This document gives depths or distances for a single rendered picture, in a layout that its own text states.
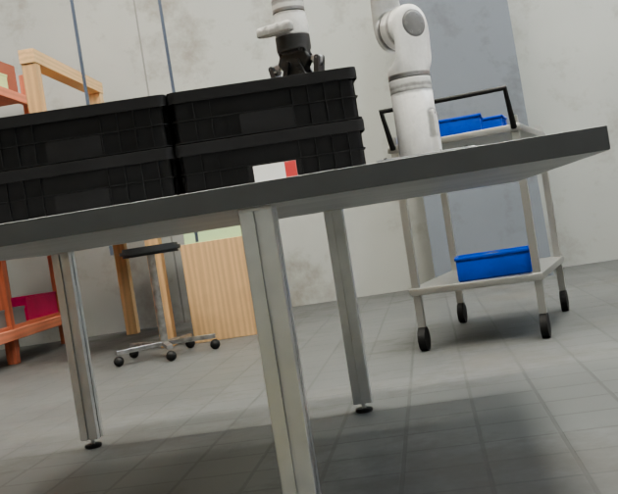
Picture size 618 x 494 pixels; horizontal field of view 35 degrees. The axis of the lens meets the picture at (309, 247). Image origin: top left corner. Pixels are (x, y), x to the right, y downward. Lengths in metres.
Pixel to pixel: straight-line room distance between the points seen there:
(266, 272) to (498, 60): 6.21
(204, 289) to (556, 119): 3.37
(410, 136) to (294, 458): 0.77
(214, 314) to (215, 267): 0.30
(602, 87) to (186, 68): 3.41
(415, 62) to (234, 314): 4.34
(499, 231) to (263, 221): 5.90
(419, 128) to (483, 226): 5.42
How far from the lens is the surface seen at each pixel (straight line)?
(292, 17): 2.14
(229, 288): 6.34
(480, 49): 7.84
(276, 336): 1.73
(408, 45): 2.17
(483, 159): 1.64
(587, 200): 8.22
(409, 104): 2.15
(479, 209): 7.56
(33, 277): 8.80
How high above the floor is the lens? 0.60
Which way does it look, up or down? 1 degrees down
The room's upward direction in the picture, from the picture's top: 9 degrees counter-clockwise
